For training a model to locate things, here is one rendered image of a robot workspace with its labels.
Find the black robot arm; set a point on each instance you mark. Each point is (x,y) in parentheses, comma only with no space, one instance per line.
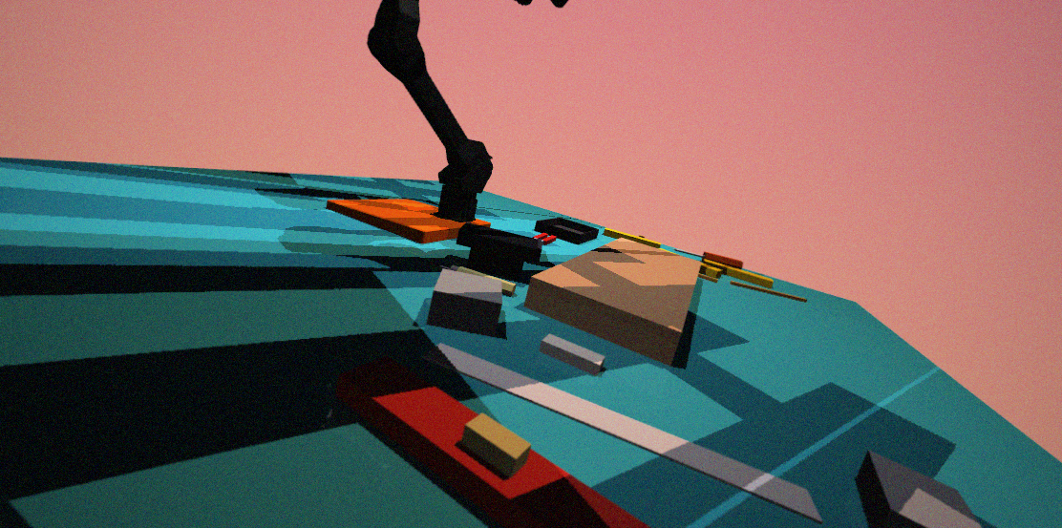
(394,44)

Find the yellow flat bar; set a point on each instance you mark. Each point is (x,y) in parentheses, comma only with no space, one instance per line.
(710,270)
(741,274)
(617,235)

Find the tan wooden floor panel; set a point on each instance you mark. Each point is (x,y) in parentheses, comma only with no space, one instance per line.
(628,293)

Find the awl with red handle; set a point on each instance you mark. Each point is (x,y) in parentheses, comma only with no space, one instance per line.
(545,239)

